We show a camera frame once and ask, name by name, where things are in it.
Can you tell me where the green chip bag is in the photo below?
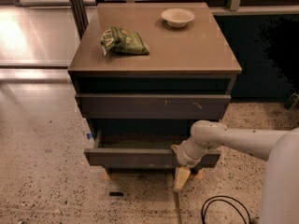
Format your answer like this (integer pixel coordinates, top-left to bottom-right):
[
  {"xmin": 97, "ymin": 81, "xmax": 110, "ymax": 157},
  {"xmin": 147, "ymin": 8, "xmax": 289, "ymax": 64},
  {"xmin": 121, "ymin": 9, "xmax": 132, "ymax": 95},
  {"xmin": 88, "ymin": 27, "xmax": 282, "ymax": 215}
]
[{"xmin": 100, "ymin": 27, "xmax": 150, "ymax": 55}]

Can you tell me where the blue tape piece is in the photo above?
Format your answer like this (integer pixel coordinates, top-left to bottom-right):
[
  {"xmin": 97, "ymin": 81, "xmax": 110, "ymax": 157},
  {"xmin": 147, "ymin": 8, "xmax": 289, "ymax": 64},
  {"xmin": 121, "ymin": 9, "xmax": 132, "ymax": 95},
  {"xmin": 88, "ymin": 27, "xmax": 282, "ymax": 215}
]
[{"xmin": 87, "ymin": 133, "xmax": 93, "ymax": 140}]

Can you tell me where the brown drawer cabinet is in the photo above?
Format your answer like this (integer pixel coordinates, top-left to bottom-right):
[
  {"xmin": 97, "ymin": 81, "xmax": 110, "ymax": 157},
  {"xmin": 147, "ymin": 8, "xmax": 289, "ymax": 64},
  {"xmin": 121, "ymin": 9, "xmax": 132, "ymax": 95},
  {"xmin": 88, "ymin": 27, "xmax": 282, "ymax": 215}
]
[{"xmin": 67, "ymin": 2, "xmax": 243, "ymax": 175}]

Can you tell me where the black cable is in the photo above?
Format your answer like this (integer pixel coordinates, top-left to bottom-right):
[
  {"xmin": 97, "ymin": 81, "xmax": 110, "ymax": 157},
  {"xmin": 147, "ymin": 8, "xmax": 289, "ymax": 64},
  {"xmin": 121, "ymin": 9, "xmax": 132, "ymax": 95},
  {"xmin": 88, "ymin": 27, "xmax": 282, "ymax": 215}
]
[{"xmin": 200, "ymin": 195, "xmax": 252, "ymax": 224}]

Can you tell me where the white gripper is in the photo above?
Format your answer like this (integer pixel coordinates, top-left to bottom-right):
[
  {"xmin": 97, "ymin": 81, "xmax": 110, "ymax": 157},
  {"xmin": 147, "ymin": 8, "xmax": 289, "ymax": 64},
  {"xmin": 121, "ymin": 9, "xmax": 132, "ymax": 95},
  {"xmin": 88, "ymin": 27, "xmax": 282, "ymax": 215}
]
[{"xmin": 171, "ymin": 138, "xmax": 209, "ymax": 191}]

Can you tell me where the brown drawer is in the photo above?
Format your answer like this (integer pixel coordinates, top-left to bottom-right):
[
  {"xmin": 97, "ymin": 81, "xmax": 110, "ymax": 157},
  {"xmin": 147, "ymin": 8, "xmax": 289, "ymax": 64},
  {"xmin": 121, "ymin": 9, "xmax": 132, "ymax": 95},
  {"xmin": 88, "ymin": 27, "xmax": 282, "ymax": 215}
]
[
  {"xmin": 76, "ymin": 93, "xmax": 231, "ymax": 119},
  {"xmin": 83, "ymin": 130, "xmax": 221, "ymax": 170}
]

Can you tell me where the black floor tape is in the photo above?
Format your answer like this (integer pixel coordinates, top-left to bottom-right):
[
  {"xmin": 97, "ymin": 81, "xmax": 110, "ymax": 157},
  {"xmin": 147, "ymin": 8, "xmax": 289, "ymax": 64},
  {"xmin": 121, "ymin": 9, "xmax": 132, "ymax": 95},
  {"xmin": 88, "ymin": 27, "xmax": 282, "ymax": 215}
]
[{"xmin": 109, "ymin": 191, "xmax": 124, "ymax": 197}]

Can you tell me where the white bowl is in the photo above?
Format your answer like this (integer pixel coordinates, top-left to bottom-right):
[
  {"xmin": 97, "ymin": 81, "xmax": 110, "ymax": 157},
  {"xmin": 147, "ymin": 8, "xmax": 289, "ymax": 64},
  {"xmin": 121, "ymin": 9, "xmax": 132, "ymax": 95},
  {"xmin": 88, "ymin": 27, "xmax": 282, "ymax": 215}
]
[{"xmin": 162, "ymin": 8, "xmax": 195, "ymax": 29}]

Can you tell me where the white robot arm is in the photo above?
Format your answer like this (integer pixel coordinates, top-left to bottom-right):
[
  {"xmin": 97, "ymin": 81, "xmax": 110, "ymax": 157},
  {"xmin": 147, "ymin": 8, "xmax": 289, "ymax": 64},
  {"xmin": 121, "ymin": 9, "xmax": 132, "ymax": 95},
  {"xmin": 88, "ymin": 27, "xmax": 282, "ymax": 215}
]
[{"xmin": 172, "ymin": 120, "xmax": 299, "ymax": 224}]

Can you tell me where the brown top drawer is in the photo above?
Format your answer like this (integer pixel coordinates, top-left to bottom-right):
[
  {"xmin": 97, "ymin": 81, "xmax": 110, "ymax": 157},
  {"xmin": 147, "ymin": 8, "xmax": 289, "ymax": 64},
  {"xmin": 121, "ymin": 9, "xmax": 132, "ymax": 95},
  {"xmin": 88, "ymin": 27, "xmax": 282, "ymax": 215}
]
[{"xmin": 76, "ymin": 93, "xmax": 231, "ymax": 119}]

